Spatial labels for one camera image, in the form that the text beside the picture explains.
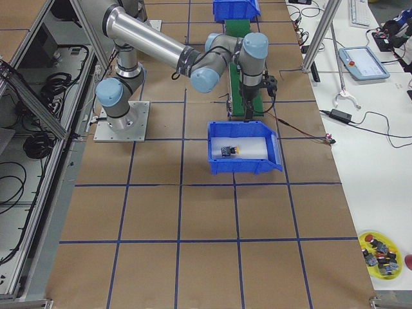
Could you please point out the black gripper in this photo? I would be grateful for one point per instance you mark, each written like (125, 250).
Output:
(249, 93)

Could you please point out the yellow push button switch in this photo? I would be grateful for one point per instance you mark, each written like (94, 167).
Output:
(227, 151)

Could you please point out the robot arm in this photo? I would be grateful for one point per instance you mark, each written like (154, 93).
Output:
(249, 53)

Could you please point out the yellow plate of buttons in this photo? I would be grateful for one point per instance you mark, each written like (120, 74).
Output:
(381, 255)

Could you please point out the right blue plastic bin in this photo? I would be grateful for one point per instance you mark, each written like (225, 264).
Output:
(234, 129)

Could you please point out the blue plastic bin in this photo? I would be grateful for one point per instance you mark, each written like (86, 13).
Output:
(235, 9)
(234, 129)

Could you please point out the white foam pad right bin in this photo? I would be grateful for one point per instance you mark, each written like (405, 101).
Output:
(249, 147)

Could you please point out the black flat bar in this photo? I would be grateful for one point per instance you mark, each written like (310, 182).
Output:
(314, 72)

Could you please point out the black power adapter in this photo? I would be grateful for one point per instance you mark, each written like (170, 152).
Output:
(340, 116)

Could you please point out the left blue plastic bin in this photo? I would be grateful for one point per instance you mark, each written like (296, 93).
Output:
(235, 9)

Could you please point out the teach pendant tablet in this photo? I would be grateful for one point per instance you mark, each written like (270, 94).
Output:
(362, 63)

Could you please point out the white keyboard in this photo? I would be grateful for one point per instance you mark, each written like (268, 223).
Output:
(359, 13)

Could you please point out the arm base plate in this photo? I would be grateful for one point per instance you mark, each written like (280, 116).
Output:
(130, 128)

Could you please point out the aluminium frame post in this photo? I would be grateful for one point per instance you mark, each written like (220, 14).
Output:
(323, 26)

